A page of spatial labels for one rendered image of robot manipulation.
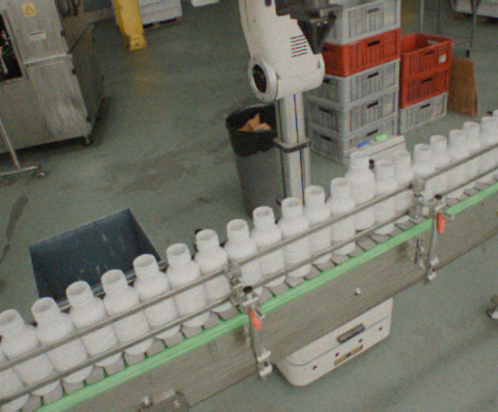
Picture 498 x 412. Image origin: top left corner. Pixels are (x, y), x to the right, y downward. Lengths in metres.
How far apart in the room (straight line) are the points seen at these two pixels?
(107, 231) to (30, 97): 3.18
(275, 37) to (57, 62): 3.15
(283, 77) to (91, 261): 0.82
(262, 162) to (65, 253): 1.47
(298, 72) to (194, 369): 0.96
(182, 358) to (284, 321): 0.22
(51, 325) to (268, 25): 1.01
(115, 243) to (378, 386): 1.19
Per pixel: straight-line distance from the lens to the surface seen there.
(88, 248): 1.41
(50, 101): 4.45
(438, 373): 2.07
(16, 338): 0.80
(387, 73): 3.51
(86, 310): 0.78
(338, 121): 3.31
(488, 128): 1.22
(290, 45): 1.45
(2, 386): 0.84
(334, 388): 1.98
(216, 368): 0.93
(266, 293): 0.91
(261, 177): 2.64
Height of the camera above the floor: 1.63
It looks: 32 degrees down
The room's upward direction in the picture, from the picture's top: 8 degrees counter-clockwise
